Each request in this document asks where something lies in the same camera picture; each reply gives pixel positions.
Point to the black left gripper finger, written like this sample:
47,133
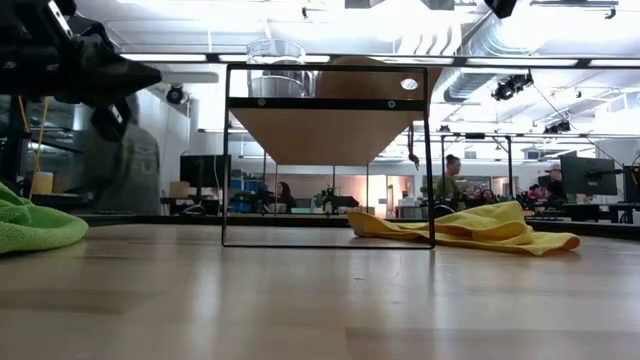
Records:
111,120
110,75

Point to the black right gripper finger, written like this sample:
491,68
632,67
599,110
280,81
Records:
501,7

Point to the black monitor on arm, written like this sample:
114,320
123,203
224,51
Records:
588,175
632,184

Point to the black-framed wooden shelf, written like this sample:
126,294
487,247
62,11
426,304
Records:
325,135

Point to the person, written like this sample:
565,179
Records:
448,180
286,196
557,187
130,170

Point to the pale yellow cylinder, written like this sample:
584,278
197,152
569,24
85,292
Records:
42,183

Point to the small cardboard box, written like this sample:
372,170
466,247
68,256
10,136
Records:
179,189

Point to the black monitor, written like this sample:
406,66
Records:
205,170

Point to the green microfibre cloth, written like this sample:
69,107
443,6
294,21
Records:
35,225

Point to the rig light bar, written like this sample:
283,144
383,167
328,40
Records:
350,59

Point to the clear glass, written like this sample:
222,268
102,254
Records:
277,85

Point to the yellow microfibre cloth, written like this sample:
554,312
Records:
490,225

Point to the black standing desk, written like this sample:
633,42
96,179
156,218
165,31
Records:
600,206

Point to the black dome camera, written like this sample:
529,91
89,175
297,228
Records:
175,94

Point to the black rig camera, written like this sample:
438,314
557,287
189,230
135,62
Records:
510,87
557,127

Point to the black background rig frame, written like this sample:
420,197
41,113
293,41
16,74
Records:
509,155

